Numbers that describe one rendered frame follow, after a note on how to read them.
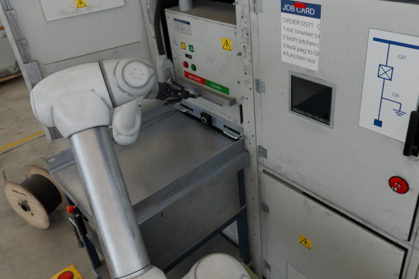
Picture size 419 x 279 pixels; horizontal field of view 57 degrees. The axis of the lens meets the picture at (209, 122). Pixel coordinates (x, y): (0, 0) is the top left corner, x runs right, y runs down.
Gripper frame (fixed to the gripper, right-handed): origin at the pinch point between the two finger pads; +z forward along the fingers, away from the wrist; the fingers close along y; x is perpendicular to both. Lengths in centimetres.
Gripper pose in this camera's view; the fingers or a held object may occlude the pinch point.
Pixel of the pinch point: (187, 94)
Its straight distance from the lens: 183.6
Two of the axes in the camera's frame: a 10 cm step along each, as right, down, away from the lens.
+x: 6.6, 3.3, -6.8
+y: -2.8, 9.4, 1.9
